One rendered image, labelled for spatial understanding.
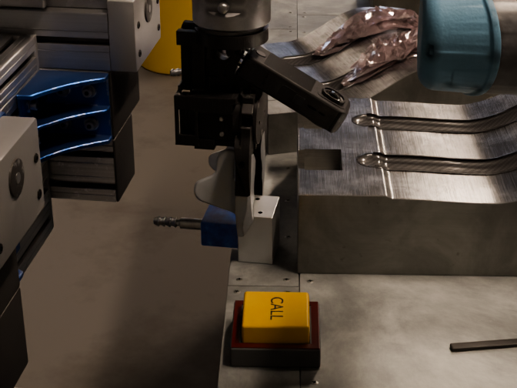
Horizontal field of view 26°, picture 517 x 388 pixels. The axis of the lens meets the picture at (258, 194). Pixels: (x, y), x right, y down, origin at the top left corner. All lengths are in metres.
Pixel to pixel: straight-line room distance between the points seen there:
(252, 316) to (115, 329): 1.54
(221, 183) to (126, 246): 1.75
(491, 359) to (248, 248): 0.28
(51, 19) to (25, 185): 0.42
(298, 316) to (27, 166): 0.27
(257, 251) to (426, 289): 0.18
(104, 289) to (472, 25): 2.03
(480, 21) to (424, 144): 0.52
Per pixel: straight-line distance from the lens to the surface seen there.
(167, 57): 3.95
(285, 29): 1.87
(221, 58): 1.09
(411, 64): 1.45
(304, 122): 1.30
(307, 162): 1.21
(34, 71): 1.40
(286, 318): 1.00
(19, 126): 1.01
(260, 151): 1.15
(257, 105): 1.08
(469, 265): 1.15
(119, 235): 2.91
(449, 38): 0.72
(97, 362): 2.43
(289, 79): 1.07
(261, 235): 1.14
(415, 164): 1.19
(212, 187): 1.12
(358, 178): 1.14
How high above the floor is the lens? 1.38
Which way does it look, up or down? 26 degrees down
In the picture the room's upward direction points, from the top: straight up
